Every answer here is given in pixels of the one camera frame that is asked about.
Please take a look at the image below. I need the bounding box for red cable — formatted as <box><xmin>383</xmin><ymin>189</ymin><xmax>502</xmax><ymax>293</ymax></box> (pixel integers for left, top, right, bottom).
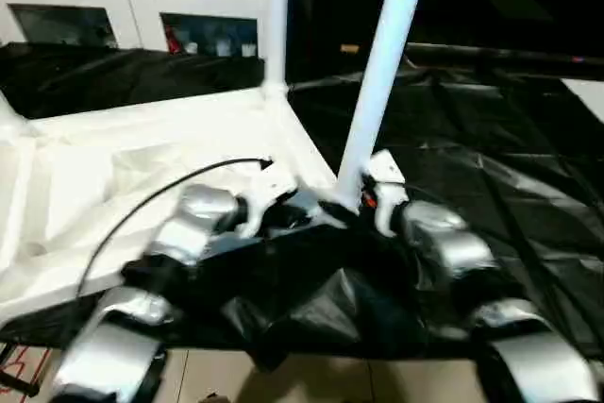
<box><xmin>0</xmin><ymin>345</ymin><xmax>48</xmax><ymax>390</ymax></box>

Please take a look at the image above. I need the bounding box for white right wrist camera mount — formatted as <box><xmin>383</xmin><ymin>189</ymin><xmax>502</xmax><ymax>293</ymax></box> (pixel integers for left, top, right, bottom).
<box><xmin>365</xmin><ymin>150</ymin><xmax>410</xmax><ymax>237</ymax></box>

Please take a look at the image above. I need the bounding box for white plastic table top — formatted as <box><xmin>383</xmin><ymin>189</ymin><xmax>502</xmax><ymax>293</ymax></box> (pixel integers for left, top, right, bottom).
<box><xmin>0</xmin><ymin>84</ymin><xmax>360</xmax><ymax>324</ymax></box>

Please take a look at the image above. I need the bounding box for black mat cloth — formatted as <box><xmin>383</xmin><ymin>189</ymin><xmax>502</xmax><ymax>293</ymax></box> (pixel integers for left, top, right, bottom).
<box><xmin>0</xmin><ymin>42</ymin><xmax>604</xmax><ymax>371</ymax></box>

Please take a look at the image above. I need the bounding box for white flat board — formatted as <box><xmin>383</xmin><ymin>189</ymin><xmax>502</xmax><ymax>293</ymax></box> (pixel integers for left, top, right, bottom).
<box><xmin>563</xmin><ymin>77</ymin><xmax>604</xmax><ymax>124</ymax></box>

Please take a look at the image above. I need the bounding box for black tripod leg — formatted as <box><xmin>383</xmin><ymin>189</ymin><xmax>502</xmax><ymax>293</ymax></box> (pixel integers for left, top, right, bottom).
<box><xmin>0</xmin><ymin>341</ymin><xmax>42</xmax><ymax>397</ymax></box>

